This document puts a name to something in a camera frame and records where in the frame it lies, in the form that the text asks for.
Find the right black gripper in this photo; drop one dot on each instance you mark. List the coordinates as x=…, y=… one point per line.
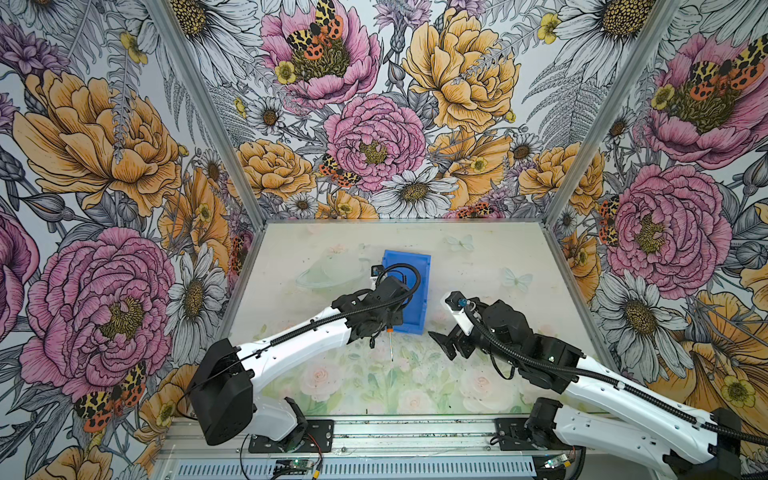
x=446, y=342

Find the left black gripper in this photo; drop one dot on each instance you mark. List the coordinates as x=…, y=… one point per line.
x=396, y=316

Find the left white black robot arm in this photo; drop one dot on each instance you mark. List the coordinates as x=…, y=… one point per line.
x=225, y=392

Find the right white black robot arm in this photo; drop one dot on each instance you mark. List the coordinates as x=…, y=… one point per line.
x=640, y=425

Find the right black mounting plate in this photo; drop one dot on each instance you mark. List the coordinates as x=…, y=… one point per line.
x=512, y=434

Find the black mounting plate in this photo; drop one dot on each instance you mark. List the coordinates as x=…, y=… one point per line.
x=311, y=436
x=512, y=434

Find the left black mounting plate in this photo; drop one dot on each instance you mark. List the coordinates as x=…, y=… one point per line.
x=311, y=436

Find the right green circuit board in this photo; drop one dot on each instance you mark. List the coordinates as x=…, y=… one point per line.
x=556, y=462

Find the green circuit board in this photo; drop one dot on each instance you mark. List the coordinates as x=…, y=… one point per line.
x=293, y=466
x=556, y=462

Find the left green circuit board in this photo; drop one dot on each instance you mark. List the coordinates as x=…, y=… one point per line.
x=293, y=466

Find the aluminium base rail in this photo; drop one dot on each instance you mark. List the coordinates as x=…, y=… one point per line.
x=406, y=436

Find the white vented cable duct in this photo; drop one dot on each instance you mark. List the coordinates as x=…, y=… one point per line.
x=479, y=467

